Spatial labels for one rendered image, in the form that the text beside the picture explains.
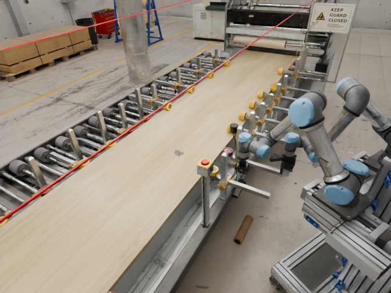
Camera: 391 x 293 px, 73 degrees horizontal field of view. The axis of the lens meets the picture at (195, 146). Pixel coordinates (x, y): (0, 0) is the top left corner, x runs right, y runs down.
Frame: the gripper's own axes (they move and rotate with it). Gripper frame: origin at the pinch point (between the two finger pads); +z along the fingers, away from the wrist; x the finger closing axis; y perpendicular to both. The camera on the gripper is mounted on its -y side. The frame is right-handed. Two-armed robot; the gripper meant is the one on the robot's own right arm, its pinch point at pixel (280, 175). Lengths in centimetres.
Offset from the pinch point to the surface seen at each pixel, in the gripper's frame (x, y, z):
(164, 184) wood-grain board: -53, -63, -7
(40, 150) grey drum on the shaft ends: -66, -181, -3
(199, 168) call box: -58, -33, -38
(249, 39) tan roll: 251, -120, -25
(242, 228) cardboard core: -1, -23, 75
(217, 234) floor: -13, -42, 83
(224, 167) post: -30.8, -30.6, -18.0
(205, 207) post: -57, -31, -6
